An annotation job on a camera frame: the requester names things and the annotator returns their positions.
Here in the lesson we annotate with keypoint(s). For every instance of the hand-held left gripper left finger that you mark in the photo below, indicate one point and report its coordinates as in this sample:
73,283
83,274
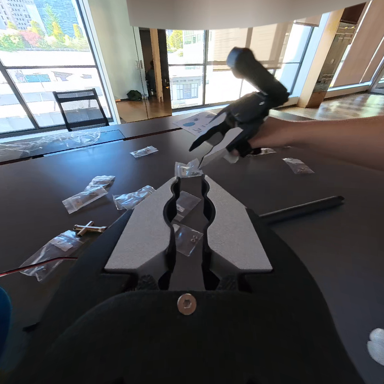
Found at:
141,234

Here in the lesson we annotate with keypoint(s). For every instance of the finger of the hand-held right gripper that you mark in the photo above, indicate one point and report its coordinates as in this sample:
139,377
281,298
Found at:
216,136
223,144

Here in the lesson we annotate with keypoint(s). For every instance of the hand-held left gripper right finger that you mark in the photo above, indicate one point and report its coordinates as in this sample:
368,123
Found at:
234,234

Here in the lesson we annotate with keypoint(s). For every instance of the clear plastic screw bag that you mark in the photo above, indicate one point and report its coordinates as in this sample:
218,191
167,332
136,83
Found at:
187,169

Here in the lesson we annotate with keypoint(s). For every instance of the person's right forearm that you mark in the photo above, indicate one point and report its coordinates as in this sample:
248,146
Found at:
342,132

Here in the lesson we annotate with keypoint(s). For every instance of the dark desk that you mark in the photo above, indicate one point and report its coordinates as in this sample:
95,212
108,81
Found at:
315,255

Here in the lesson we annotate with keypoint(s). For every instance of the person's right hand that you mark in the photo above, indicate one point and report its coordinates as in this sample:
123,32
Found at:
276,133

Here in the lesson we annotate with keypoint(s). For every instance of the blue printed instruction manual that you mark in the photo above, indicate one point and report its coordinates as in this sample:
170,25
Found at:
192,123

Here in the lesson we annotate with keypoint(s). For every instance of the scattered clear screw bags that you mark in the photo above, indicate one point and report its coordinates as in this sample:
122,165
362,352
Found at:
132,198

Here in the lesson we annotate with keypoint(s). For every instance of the metal cross wrench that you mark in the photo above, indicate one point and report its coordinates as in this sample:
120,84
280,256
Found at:
87,229

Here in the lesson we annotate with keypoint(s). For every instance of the beige roller blind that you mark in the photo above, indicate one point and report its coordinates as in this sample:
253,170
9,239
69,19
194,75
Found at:
255,42

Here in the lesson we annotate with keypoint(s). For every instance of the large glass window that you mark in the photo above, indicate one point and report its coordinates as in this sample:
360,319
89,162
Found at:
189,69
45,60

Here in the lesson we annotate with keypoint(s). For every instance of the dark green bag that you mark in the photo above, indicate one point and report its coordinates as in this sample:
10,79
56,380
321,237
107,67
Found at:
134,95

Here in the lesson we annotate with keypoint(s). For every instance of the glass door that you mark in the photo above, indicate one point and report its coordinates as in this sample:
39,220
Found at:
144,75

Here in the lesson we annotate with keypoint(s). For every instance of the crumpled clear plastic wrap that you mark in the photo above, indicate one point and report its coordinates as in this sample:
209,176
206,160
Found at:
51,142

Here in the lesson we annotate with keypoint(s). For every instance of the black chair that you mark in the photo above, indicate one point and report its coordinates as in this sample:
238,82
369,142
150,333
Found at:
81,108

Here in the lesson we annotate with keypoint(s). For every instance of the blue fabric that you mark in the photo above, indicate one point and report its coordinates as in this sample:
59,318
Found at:
4,318

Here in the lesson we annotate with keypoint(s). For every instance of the white rounded object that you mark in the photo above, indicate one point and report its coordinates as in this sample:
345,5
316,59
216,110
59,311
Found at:
377,348

